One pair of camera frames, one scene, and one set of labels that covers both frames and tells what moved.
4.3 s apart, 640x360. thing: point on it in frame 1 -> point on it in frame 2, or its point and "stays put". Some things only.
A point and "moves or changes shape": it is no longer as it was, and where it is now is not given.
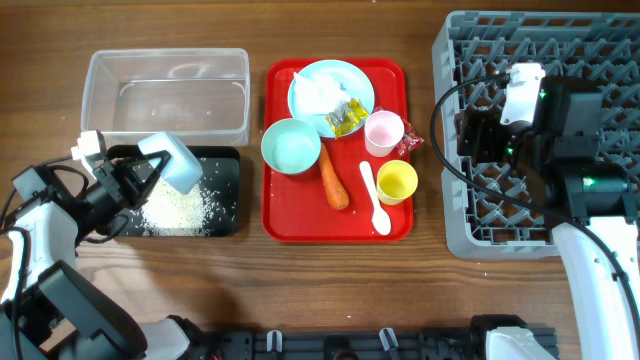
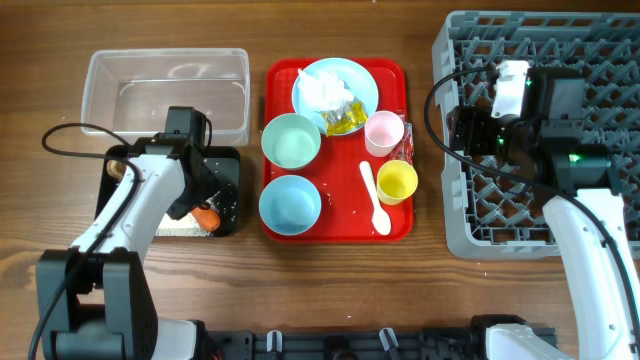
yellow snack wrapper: (347, 116) stays put
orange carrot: (337, 191) -> (207, 219)
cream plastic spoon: (380, 221) stays put
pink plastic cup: (383, 131) stays put
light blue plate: (366, 101) moves or changes shape
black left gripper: (116, 180) -> (198, 189)
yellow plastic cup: (396, 181) stays put
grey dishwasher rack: (489, 211) stays put
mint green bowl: (290, 146) stays put
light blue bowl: (183, 169) moves or changes shape
